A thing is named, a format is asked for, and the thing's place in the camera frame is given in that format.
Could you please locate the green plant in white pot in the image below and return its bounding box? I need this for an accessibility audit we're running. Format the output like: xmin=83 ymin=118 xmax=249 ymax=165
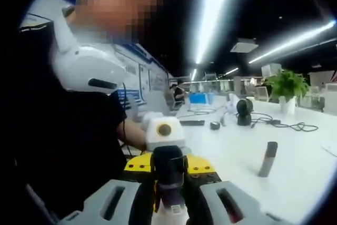
xmin=264 ymin=69 xmax=310 ymax=115

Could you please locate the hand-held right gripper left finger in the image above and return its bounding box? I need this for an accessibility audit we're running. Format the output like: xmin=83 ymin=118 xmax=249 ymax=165
xmin=59 ymin=152 xmax=156 ymax=225

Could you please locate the thin black device cable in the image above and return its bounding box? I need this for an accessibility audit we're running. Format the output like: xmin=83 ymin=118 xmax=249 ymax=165
xmin=120 ymin=82 xmax=134 ymax=157

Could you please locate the black flat rectangular device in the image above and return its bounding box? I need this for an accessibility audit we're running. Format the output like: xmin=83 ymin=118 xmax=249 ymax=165
xmin=180 ymin=120 xmax=206 ymax=127

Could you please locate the black round webcam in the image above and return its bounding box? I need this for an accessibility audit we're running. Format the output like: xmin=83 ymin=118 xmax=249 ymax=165
xmin=236 ymin=98 xmax=254 ymax=126

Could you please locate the dark thin cable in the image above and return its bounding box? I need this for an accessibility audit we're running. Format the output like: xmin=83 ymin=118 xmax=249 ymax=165
xmin=184 ymin=106 xmax=225 ymax=116

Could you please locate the tall dark cosmetic bottle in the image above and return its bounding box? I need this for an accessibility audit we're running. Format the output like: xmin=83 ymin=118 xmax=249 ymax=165
xmin=257 ymin=141 xmax=279 ymax=179

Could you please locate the black cosmetic bottle cap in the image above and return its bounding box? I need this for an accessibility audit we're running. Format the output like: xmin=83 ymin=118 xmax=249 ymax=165
xmin=152 ymin=145 xmax=189 ymax=183

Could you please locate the white worn chest device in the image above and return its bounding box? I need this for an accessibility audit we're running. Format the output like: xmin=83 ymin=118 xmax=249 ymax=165
xmin=52 ymin=6 xmax=127 ymax=95

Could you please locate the black power cable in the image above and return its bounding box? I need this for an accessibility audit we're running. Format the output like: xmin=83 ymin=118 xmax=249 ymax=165
xmin=250 ymin=113 xmax=319 ymax=132

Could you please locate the white plastic bag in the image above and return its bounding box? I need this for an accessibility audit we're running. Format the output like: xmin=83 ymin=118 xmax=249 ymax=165
xmin=226 ymin=93 xmax=239 ymax=115

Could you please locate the long ceiling light strip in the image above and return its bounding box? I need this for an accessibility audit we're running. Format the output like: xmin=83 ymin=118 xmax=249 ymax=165
xmin=194 ymin=0 xmax=233 ymax=65
xmin=249 ymin=19 xmax=337 ymax=65

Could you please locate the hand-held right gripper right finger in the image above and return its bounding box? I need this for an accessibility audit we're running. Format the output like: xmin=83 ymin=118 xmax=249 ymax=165
xmin=184 ymin=155 xmax=286 ymax=225

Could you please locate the ceiling air vent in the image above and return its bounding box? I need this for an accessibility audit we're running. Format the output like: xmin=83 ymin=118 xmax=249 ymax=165
xmin=230 ymin=38 xmax=260 ymax=53

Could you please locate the blue box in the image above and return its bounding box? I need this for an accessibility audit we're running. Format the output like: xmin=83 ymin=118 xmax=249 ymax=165
xmin=189 ymin=93 xmax=210 ymax=105

